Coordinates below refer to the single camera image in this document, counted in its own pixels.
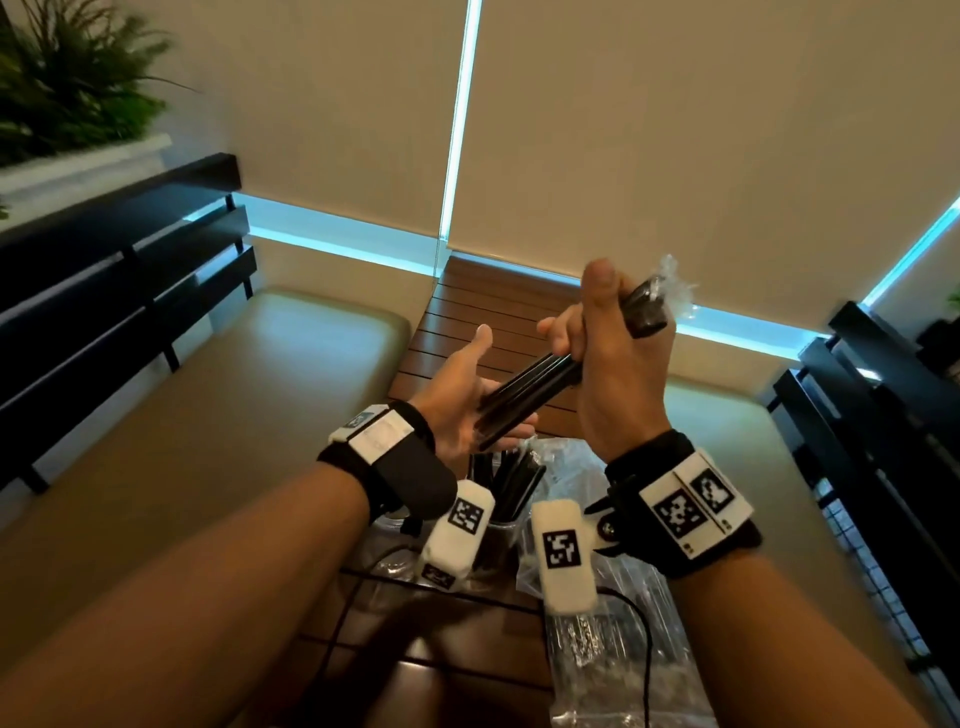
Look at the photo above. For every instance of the person's right hand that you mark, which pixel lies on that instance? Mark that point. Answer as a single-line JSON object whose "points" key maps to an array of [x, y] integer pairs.
{"points": [[622, 375]]}

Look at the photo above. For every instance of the person's left hand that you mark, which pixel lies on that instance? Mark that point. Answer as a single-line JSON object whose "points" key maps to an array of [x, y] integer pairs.
{"points": [[457, 412]]}

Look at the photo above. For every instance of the black straw bundle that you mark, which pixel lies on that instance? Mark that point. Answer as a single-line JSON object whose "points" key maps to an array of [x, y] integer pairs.
{"points": [[525, 390]]}

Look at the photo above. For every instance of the transparent plastic cup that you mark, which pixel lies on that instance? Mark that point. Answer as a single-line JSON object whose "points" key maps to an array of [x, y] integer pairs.
{"points": [[386, 547], [502, 544]]}

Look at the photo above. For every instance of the clear plastic zip bag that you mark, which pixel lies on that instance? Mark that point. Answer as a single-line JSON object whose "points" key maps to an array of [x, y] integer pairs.
{"points": [[630, 675]]}

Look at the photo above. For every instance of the person's left forearm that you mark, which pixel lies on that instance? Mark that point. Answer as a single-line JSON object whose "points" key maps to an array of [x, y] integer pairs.
{"points": [[187, 600]]}

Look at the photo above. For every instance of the person's right forearm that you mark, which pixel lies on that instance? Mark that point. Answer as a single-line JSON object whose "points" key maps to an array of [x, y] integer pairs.
{"points": [[787, 660]]}

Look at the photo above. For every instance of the black wristband with white markers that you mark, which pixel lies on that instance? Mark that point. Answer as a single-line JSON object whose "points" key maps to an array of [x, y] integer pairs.
{"points": [[420, 472], [645, 465]]}

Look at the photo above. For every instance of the beige padded bench seat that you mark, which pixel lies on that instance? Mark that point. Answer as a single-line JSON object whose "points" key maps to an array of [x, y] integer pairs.
{"points": [[225, 420], [765, 480]]}

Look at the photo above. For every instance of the beige roller blind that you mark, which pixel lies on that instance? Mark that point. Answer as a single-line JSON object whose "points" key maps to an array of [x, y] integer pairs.
{"points": [[315, 105], [712, 135]]}

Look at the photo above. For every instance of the black slatted bench backrest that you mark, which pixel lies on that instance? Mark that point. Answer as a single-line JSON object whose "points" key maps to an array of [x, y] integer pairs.
{"points": [[90, 322], [885, 435]]}

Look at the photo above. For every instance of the white planter ledge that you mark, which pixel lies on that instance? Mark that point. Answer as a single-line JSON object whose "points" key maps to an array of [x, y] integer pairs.
{"points": [[75, 180]]}

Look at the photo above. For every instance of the green plant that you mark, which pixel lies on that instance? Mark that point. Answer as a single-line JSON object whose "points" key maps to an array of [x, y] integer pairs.
{"points": [[67, 82]]}

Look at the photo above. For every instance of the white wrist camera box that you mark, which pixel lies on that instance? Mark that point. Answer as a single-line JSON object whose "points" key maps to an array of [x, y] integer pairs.
{"points": [[450, 547], [566, 585]]}

